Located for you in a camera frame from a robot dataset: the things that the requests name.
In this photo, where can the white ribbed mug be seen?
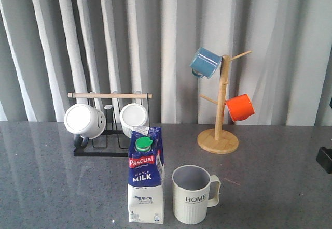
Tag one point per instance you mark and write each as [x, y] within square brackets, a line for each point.
[132, 114]

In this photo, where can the Pascual whole milk carton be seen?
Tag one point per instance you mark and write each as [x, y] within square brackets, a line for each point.
[146, 176]

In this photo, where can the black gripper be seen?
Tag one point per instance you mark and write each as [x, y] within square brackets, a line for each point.
[324, 159]

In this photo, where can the wooden mug tree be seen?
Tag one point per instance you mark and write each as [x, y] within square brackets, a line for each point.
[218, 140]

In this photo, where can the blue enamel mug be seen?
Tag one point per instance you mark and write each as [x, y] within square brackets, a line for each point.
[205, 63]

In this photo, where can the black wire mug rack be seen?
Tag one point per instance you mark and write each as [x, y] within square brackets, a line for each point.
[112, 142]

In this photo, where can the orange enamel mug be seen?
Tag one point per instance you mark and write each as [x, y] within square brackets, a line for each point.
[240, 107]

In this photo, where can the grey pleated curtain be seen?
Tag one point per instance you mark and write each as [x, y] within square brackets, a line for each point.
[52, 47]

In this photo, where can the cream HOME mug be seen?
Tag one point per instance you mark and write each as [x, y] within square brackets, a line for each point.
[194, 191]

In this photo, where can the white smiley face mug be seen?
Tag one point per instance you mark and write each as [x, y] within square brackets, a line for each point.
[85, 122]

